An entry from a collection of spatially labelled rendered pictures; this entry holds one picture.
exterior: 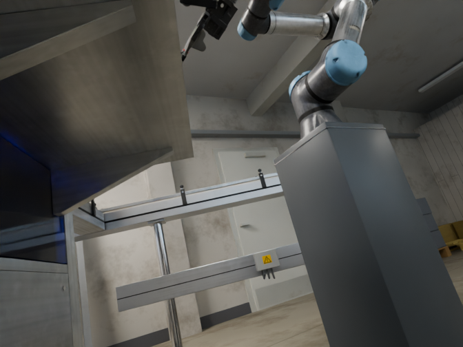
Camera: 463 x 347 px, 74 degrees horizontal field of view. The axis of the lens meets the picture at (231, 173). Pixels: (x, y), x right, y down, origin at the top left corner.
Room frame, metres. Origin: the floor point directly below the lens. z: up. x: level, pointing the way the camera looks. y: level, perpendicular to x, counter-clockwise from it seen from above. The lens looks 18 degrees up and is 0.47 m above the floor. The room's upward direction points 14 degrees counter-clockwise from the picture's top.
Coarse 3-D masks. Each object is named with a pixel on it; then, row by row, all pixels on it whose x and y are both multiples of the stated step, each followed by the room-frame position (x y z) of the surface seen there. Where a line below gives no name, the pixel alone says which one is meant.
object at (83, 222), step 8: (80, 208) 1.24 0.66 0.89; (88, 208) 1.34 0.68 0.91; (96, 208) 1.53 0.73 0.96; (72, 216) 1.19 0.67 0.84; (80, 216) 1.23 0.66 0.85; (88, 216) 1.33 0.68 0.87; (96, 216) 1.45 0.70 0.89; (80, 224) 1.34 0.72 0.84; (88, 224) 1.37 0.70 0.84; (96, 224) 1.43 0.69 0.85; (104, 224) 1.55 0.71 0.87; (80, 232) 1.48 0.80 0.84; (88, 232) 1.52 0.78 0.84
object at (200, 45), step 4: (196, 28) 0.78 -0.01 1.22; (204, 32) 0.80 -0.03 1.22; (200, 36) 0.81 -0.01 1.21; (204, 36) 0.81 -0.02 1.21; (196, 40) 0.81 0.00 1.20; (200, 40) 0.81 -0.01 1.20; (188, 44) 0.81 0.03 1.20; (192, 44) 0.81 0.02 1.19; (196, 44) 0.82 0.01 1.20; (200, 44) 0.82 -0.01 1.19; (204, 44) 0.82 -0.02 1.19; (188, 48) 0.82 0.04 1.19; (196, 48) 0.83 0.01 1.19; (200, 48) 0.83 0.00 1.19; (204, 48) 0.83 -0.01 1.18
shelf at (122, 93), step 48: (0, 0) 0.28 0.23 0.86; (48, 0) 0.30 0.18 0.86; (96, 0) 0.31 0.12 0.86; (144, 0) 0.33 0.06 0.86; (96, 48) 0.39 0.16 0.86; (144, 48) 0.42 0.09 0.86; (0, 96) 0.45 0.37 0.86; (48, 96) 0.48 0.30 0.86; (96, 96) 0.51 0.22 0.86; (144, 96) 0.55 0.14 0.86; (48, 144) 0.64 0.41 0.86; (96, 144) 0.70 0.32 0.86; (144, 144) 0.76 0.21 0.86
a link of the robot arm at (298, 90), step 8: (304, 72) 0.86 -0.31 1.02; (296, 80) 0.87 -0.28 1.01; (304, 80) 0.85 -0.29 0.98; (296, 88) 0.88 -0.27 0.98; (304, 88) 0.84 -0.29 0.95; (296, 96) 0.88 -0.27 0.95; (304, 96) 0.86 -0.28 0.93; (312, 96) 0.84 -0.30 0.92; (296, 104) 0.89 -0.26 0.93; (304, 104) 0.87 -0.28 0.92; (312, 104) 0.86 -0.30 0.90; (320, 104) 0.86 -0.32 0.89; (328, 104) 0.87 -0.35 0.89; (296, 112) 0.91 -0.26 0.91; (304, 112) 0.88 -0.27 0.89
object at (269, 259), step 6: (264, 252) 1.66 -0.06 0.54; (270, 252) 1.66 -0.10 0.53; (258, 258) 1.65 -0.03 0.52; (264, 258) 1.66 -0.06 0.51; (270, 258) 1.66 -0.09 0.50; (276, 258) 1.67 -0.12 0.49; (258, 264) 1.65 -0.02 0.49; (264, 264) 1.66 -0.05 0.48; (270, 264) 1.66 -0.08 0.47; (276, 264) 1.67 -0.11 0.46; (258, 270) 1.65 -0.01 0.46
